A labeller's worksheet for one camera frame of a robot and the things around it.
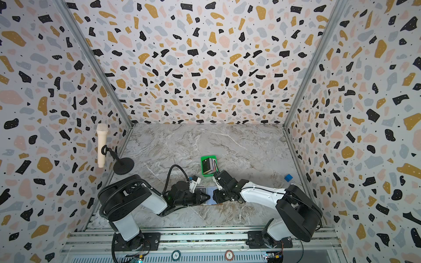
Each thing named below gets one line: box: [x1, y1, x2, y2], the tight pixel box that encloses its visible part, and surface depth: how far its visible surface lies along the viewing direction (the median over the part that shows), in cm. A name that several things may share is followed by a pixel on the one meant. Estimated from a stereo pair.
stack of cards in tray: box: [202, 157, 217, 175], surface depth 99 cm
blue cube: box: [283, 173, 294, 183], surface depth 96 cm
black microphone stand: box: [101, 144, 135, 175], surface depth 99 cm
